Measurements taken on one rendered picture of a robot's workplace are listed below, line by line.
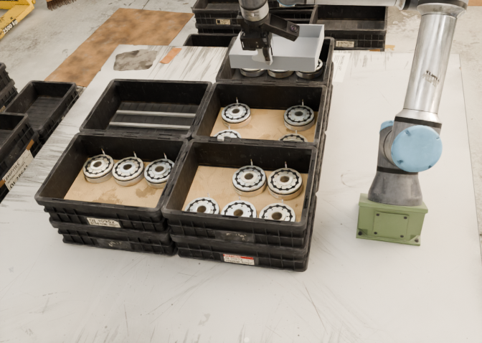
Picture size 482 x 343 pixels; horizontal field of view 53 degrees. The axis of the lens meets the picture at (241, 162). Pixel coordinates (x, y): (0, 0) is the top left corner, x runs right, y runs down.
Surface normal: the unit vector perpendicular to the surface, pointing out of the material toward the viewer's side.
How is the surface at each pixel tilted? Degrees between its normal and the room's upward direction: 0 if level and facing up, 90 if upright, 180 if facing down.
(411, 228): 90
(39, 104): 0
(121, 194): 0
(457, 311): 0
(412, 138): 58
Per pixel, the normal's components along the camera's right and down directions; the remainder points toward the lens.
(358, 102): -0.12, -0.70
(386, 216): -0.24, 0.71
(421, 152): -0.11, 0.22
